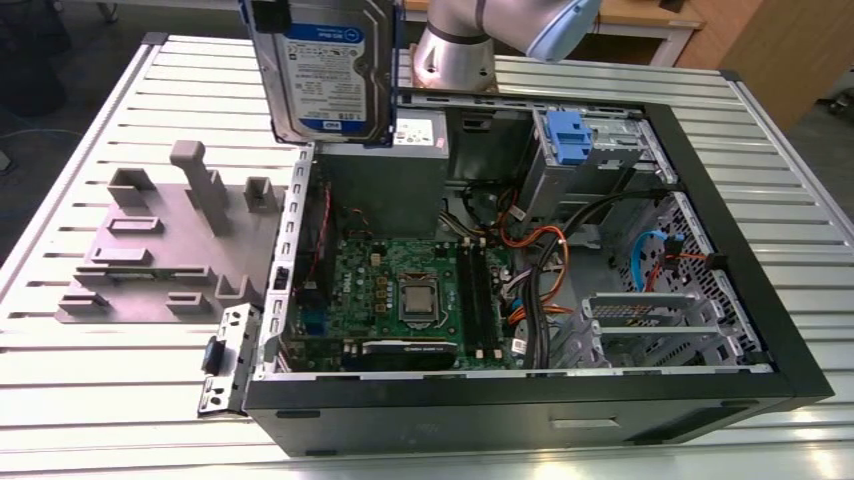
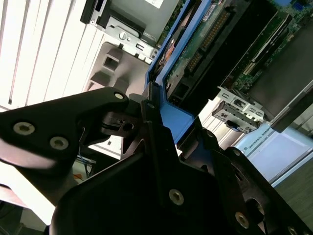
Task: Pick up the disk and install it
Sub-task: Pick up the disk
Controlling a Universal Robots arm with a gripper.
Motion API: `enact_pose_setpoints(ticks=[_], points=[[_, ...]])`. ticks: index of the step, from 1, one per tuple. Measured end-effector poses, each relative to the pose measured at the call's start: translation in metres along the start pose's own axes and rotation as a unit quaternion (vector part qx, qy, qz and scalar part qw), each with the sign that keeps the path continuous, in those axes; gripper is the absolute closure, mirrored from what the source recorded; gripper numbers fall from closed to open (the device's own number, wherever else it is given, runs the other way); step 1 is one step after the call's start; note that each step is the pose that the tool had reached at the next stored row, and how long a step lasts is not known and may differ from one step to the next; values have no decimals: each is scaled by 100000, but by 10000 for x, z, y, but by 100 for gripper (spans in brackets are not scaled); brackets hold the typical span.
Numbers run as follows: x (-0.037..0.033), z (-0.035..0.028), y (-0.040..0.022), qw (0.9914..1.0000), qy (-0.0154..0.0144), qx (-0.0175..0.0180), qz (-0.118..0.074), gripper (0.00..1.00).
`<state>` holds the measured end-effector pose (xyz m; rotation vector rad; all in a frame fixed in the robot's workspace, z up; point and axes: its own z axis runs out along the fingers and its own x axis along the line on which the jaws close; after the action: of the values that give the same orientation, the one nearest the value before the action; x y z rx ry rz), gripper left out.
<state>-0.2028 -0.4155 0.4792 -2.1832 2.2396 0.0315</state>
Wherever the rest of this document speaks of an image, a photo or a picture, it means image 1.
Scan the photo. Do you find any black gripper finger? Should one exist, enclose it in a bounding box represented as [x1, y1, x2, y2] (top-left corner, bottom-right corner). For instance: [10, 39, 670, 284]
[256, 0, 293, 33]

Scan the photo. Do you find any hard disk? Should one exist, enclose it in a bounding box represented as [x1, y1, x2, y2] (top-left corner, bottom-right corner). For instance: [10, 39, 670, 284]
[240, 0, 404, 149]

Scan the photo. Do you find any red yellow power wire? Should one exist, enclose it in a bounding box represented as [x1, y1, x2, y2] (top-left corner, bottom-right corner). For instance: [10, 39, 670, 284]
[656, 249, 730, 272]

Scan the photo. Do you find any grey power supply unit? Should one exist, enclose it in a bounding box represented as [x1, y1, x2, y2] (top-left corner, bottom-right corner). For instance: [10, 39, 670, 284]
[317, 110, 449, 240]

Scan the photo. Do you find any grey parts rack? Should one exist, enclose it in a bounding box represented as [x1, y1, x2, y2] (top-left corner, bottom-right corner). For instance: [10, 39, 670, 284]
[56, 139, 285, 324]

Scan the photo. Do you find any blue drive latch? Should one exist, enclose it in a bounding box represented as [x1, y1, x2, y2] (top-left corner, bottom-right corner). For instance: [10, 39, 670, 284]
[543, 110, 594, 167]

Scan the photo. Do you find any green motherboard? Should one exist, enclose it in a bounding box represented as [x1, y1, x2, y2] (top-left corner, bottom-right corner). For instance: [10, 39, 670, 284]
[284, 237, 530, 372]

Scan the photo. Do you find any metal drive cage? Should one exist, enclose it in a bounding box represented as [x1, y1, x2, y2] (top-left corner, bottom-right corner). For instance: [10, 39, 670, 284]
[518, 105, 674, 221]

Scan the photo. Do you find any silver CPU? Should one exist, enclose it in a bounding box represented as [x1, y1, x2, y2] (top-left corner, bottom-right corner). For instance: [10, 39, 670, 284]
[404, 285, 437, 313]

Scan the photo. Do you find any black RAM slot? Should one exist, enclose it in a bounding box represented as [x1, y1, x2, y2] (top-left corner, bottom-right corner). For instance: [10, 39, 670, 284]
[475, 238, 506, 360]
[456, 238, 487, 360]

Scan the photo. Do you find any CPU socket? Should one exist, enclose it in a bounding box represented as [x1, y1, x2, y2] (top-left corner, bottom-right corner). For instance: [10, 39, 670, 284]
[396, 271, 447, 332]

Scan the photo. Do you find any black lock knob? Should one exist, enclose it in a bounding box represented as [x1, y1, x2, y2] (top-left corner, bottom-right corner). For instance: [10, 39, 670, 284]
[201, 336, 229, 375]

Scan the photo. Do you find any black graphics card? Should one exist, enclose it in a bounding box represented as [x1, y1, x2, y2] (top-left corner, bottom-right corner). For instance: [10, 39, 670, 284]
[279, 337, 463, 373]

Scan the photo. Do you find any wooden cabinet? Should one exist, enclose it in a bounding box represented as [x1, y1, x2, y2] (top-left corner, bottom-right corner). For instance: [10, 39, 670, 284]
[672, 0, 854, 134]

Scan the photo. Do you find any black PC case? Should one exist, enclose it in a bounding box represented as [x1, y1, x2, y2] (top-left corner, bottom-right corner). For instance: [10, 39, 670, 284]
[243, 82, 835, 459]

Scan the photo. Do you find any black chair base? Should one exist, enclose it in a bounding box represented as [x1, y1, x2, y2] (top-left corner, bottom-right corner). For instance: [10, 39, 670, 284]
[814, 74, 854, 114]

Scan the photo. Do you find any blue floor cable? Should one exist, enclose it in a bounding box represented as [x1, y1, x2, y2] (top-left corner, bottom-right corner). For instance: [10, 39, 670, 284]
[0, 127, 92, 151]

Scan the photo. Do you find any black yellow wire bundle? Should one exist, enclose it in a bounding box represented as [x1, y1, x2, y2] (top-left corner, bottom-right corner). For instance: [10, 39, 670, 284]
[439, 182, 522, 241]

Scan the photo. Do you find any wooden desk white frame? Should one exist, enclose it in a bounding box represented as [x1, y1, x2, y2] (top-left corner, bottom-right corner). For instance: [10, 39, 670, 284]
[399, 0, 708, 69]

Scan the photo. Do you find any metal case bracket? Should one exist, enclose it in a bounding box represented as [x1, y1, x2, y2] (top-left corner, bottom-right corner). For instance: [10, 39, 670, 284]
[195, 302, 267, 419]

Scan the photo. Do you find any orange wire bundle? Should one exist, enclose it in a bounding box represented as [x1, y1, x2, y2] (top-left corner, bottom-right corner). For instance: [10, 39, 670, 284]
[499, 224, 576, 317]

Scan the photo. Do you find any black cable bundle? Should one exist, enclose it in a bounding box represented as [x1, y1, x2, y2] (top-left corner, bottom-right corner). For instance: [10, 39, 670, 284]
[523, 189, 672, 369]

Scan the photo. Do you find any blue data wire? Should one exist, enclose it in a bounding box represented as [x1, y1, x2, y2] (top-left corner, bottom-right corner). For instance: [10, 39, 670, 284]
[628, 228, 670, 294]

